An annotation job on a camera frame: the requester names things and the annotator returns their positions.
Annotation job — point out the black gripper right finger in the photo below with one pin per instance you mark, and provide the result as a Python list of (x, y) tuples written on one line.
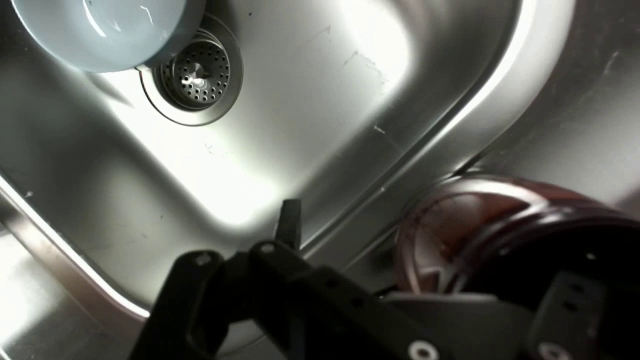
[(586, 321)]

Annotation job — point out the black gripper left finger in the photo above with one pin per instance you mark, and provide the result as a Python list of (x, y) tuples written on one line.
[(312, 301)]

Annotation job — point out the dark red cup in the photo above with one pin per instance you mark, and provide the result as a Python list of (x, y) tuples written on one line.
[(466, 232)]

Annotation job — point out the stainless steel sink unit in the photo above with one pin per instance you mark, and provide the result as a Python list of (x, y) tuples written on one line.
[(300, 121)]

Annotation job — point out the metal sink drain strainer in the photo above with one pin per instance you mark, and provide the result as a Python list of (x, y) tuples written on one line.
[(196, 73)]

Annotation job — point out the light blue bowl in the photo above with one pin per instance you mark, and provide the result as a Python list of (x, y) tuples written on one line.
[(107, 33)]

